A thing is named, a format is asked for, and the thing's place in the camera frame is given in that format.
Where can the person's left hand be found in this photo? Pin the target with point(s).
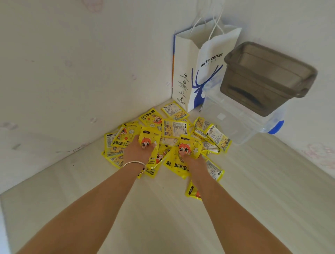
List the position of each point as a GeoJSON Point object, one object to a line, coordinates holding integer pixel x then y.
{"type": "Point", "coordinates": [137, 154]}

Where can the person's right hand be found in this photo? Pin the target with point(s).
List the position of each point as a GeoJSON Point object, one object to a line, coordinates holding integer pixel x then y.
{"type": "Point", "coordinates": [195, 166]}

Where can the person's left forearm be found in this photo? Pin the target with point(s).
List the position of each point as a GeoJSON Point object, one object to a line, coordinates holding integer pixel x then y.
{"type": "Point", "coordinates": [83, 217]}

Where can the person's right forearm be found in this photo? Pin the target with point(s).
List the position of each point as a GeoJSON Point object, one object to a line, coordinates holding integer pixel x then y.
{"type": "Point", "coordinates": [235, 217]}

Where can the clear plastic storage box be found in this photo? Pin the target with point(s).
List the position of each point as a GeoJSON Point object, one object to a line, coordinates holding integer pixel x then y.
{"type": "Point", "coordinates": [230, 123]}

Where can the white paper bag blue deer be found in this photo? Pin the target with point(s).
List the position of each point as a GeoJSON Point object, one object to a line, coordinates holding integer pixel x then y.
{"type": "Point", "coordinates": [188, 65]}

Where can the light wooden table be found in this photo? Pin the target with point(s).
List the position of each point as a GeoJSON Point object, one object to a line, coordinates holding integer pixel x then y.
{"type": "Point", "coordinates": [261, 196]}

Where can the grey translucent plastic box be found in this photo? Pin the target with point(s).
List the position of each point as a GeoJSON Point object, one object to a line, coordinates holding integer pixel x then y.
{"type": "Point", "coordinates": [261, 83]}

